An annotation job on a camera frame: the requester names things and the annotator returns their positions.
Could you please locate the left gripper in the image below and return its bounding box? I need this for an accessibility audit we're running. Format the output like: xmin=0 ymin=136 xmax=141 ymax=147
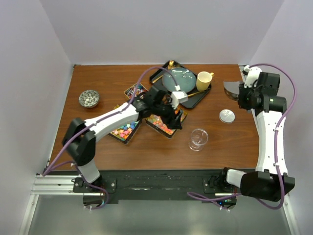
xmin=153 ymin=96 xmax=183 ymax=130

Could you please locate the gold chopstick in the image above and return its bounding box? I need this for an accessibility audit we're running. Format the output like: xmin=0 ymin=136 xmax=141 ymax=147
xmin=187 ymin=88 xmax=211 ymax=97

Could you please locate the tin of gummy candies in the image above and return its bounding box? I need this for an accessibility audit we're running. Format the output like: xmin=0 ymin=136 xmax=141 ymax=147
xmin=145 ymin=114 xmax=178 ymax=139

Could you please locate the yellow cup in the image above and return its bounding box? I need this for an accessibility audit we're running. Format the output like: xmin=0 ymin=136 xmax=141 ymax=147
xmin=196 ymin=71 xmax=215 ymax=91

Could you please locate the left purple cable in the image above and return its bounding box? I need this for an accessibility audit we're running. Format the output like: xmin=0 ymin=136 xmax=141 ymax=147
xmin=41 ymin=66 xmax=181 ymax=210

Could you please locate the tin of star candies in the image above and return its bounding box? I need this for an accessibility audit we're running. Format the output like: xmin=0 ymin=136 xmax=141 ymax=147
xmin=108 ymin=120 xmax=142 ymax=145

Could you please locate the metal scoop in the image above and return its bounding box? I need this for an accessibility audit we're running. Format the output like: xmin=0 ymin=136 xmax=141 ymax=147
xmin=224 ymin=81 xmax=244 ymax=101

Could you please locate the silver jar lid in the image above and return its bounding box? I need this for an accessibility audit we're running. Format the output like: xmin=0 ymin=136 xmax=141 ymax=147
xmin=219 ymin=109 xmax=235 ymax=124

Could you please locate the blue-grey plate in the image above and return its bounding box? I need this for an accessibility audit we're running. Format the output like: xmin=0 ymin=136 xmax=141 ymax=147
xmin=162 ymin=68 xmax=196 ymax=93

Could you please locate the patterned small bowl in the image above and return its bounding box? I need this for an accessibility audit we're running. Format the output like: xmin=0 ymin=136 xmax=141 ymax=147
xmin=78 ymin=90 xmax=100 ymax=108

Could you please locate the gold spoon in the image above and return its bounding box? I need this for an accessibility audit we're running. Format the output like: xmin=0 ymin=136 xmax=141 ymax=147
xmin=168 ymin=60 xmax=175 ymax=70

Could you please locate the clear glass jar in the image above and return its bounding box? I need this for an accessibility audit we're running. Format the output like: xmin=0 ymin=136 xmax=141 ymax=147
xmin=189 ymin=128 xmax=209 ymax=152

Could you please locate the tin of lollipops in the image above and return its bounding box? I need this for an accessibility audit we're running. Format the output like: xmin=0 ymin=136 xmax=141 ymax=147
xmin=124 ymin=83 xmax=148 ymax=99

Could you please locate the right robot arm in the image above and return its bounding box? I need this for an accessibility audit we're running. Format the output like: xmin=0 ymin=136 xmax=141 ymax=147
xmin=218 ymin=68 xmax=295 ymax=202

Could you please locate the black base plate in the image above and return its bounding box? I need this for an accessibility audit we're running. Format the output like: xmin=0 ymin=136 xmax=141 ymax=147
xmin=71 ymin=169 xmax=240 ymax=206

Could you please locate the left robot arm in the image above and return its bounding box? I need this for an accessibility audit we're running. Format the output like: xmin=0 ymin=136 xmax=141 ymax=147
xmin=63 ymin=86 xmax=188 ymax=192

